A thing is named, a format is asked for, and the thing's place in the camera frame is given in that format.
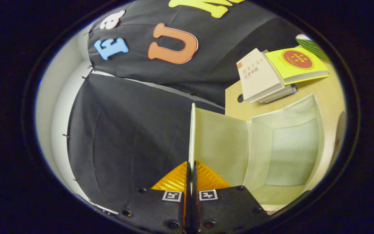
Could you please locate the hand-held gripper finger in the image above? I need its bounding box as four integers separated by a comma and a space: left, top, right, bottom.
192, 160, 270, 234
116, 161, 191, 234

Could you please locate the white fabric storage box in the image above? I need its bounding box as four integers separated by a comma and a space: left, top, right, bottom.
189, 94, 325, 212

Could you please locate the black backdrop cloth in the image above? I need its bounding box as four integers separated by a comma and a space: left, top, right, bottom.
67, 0, 304, 212

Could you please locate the beige book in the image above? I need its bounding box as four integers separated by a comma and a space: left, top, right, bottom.
236, 48, 285, 103

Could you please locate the grey book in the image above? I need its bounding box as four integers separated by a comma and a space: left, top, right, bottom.
258, 83, 298, 104

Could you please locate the yellow book with red circle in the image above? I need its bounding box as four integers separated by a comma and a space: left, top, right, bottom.
265, 47, 330, 85

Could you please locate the watermelon slice plush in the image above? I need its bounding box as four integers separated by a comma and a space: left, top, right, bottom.
296, 34, 330, 62

